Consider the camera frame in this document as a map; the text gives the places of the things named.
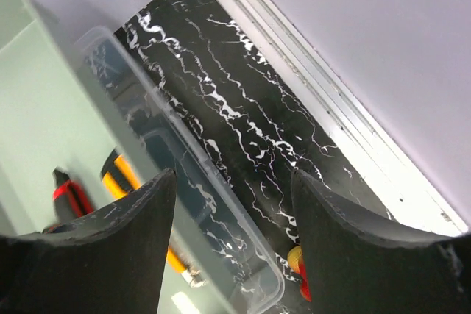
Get red utility knife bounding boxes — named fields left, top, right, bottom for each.
left=43, top=167, right=94, bottom=233

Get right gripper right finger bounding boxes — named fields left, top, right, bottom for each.
left=291, top=169, right=470, bottom=313

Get clear grey plastic toolbox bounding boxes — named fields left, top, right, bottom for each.
left=1, top=0, right=285, bottom=313

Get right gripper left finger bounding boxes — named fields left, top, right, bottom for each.
left=1, top=169, right=177, bottom=313

